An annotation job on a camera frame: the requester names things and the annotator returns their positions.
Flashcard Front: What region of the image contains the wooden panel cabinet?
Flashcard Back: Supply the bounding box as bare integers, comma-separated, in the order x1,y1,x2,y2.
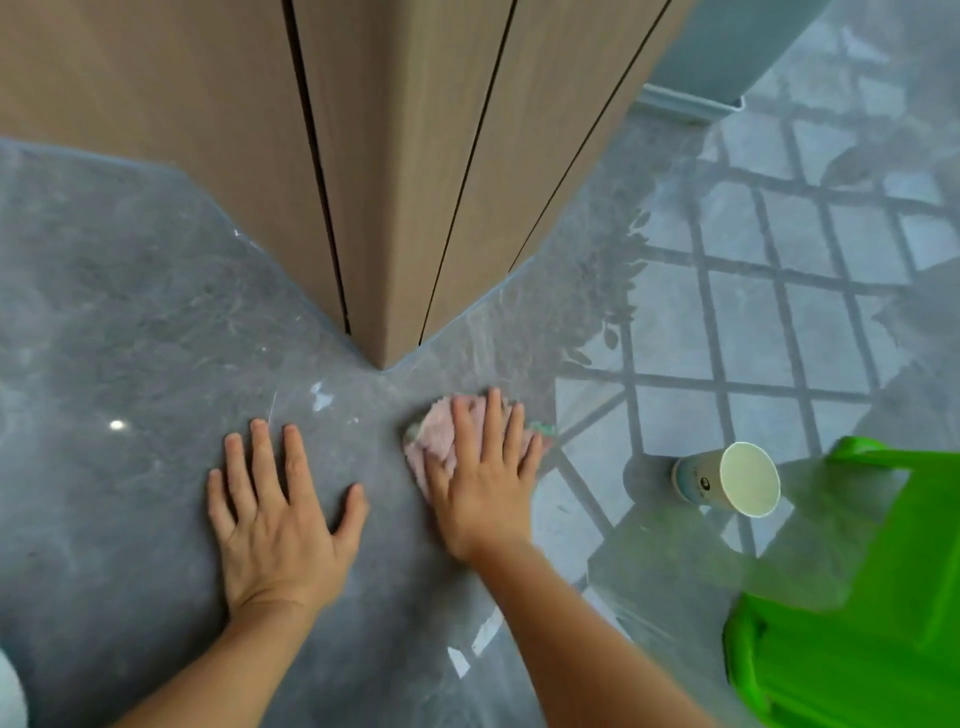
0,0,702,370

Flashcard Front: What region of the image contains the person's left forearm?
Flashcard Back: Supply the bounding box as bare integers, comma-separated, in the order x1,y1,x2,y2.
112,600,325,728

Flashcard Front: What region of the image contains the white object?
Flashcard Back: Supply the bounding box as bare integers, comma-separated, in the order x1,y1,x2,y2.
0,646,30,728

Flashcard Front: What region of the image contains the pink cleaning cloth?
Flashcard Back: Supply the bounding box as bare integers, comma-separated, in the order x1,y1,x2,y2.
402,395,559,496

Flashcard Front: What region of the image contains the person's right forearm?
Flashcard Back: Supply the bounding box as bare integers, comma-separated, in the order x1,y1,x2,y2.
466,532,723,728

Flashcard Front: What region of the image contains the person's left hand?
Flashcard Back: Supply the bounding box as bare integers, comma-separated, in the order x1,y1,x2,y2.
206,418,370,618

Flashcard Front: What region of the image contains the white paper cup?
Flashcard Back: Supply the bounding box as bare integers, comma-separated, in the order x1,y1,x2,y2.
671,441,782,519

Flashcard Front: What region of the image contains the person's right hand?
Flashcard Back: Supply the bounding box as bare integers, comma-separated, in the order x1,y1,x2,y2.
422,387,544,565

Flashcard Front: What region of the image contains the green plastic stool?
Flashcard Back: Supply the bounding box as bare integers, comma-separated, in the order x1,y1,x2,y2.
723,435,960,728

